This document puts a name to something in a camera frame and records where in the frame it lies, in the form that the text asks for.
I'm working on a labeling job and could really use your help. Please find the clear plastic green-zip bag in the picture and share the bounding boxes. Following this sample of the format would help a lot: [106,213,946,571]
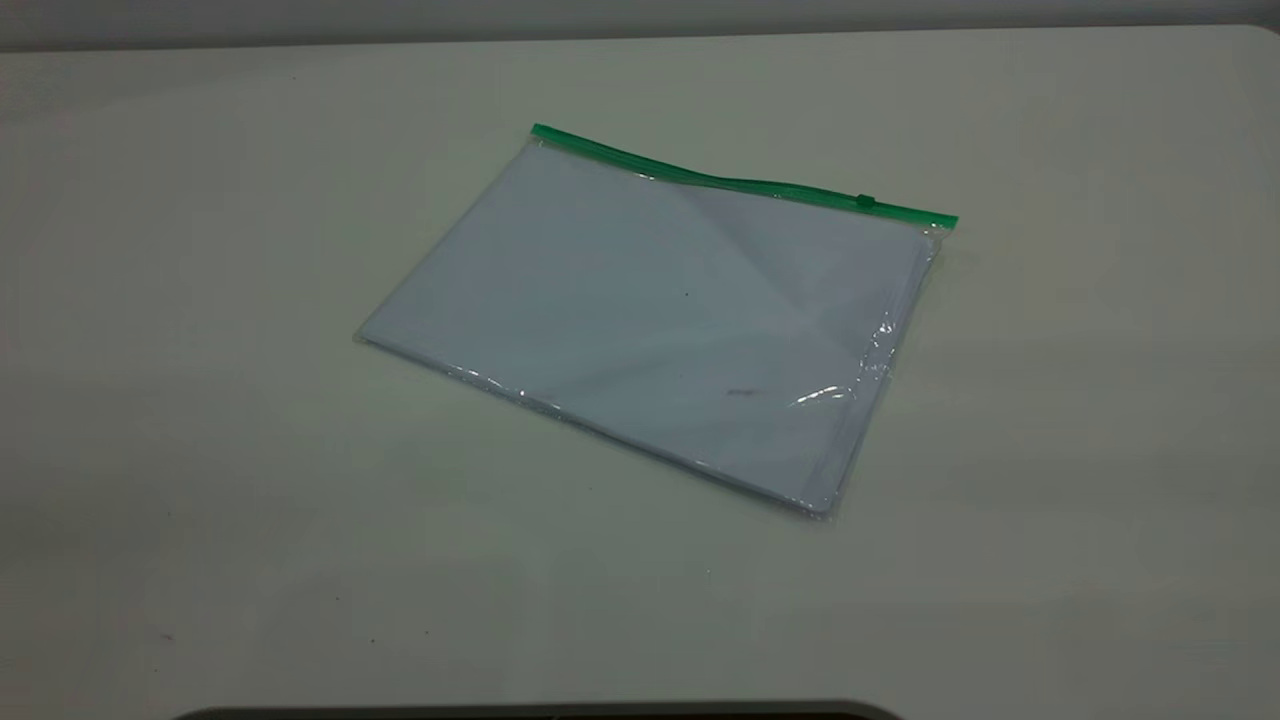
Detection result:
[354,122,960,522]

